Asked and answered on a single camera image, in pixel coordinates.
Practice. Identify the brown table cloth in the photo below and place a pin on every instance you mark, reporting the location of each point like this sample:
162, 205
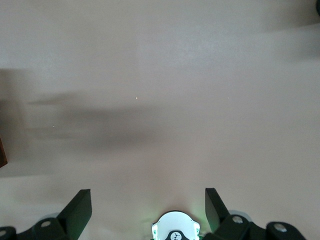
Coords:
160, 62

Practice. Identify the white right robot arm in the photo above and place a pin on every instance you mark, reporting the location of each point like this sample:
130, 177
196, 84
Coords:
175, 225

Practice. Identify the dark red wooden cabinet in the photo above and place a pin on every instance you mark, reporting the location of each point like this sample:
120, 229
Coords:
2, 152

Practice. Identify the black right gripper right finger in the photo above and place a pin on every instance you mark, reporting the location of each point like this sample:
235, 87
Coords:
225, 226

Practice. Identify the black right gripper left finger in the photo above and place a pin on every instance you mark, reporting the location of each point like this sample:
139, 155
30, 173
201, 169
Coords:
70, 222

